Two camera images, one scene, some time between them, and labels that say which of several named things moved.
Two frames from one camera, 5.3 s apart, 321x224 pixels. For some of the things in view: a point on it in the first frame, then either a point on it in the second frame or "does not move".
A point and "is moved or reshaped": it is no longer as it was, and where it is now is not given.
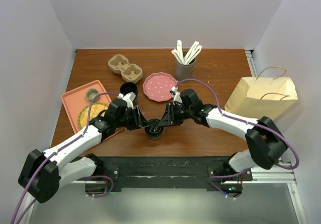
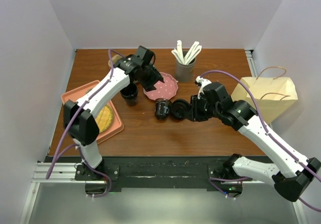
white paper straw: (179, 49) does not move
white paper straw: (175, 52) does not move
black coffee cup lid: (154, 130) is moved or reshaped
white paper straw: (193, 52) does not move
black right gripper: (169, 118) to (194, 114)
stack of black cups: (126, 88) does not move
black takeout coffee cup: (155, 138) to (162, 107)
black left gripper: (138, 120) to (148, 86)
